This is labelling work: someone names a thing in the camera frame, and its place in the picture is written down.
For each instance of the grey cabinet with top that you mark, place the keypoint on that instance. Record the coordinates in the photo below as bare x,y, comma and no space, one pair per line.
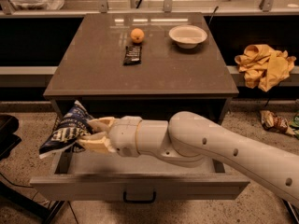
168,80

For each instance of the orange fruit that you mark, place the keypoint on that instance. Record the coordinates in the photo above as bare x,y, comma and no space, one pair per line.
137,35

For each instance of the blue chip bag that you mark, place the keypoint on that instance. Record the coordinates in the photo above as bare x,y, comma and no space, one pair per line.
73,125

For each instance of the black bar bottom right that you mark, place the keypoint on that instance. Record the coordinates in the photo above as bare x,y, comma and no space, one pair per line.
293,211

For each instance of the black robot base left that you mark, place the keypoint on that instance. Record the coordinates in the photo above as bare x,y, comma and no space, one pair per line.
23,163

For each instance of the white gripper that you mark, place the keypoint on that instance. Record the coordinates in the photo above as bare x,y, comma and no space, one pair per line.
123,136

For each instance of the open grey top drawer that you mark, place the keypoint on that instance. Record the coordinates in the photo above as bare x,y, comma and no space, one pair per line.
89,176

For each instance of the yellow crumpled cloth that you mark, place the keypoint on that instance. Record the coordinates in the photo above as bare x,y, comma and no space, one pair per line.
264,67

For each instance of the white paper bowl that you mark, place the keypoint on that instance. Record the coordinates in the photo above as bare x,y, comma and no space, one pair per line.
187,36

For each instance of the green snack bag on floor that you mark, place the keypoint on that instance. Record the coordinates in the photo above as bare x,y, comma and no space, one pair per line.
295,121

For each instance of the wire mesh basket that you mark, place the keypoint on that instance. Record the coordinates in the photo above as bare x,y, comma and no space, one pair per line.
56,124

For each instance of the brown snack bag on floor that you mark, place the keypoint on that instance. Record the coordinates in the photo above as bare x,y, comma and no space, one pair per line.
274,123

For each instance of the black drawer handle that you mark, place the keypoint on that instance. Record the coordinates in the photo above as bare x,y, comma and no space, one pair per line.
151,200

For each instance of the dark snack bar wrapper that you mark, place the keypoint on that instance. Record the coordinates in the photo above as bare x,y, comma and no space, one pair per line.
132,55

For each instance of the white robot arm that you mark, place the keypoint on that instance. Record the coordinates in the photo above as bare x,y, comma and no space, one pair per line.
186,138

